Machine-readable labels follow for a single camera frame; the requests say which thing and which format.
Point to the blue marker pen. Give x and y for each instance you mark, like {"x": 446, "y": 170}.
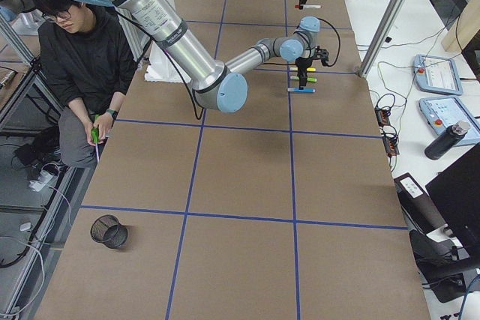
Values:
{"x": 302, "y": 90}

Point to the red marker pen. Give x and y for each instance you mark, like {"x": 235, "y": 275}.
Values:
{"x": 307, "y": 6}

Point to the green highlighter pen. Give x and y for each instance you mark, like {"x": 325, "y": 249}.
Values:
{"x": 303, "y": 79}

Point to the blue teach pendant far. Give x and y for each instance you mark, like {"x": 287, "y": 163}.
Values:
{"x": 436, "y": 75}

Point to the blue teach pendant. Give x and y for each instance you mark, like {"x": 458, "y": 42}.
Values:
{"x": 443, "y": 111}
{"x": 436, "y": 75}

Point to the brown paper table mat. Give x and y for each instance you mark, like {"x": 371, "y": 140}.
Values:
{"x": 285, "y": 209}

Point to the blue teach pendant near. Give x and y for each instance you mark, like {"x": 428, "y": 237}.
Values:
{"x": 443, "y": 111}

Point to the black water bottle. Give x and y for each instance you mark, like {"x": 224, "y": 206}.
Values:
{"x": 446, "y": 140}

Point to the seated person in black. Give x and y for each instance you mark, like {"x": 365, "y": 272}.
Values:
{"x": 89, "y": 66}

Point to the black mesh cup right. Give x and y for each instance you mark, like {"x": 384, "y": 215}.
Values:
{"x": 107, "y": 230}

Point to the grey aluminium frame post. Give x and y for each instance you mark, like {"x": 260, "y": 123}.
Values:
{"x": 391, "y": 12}

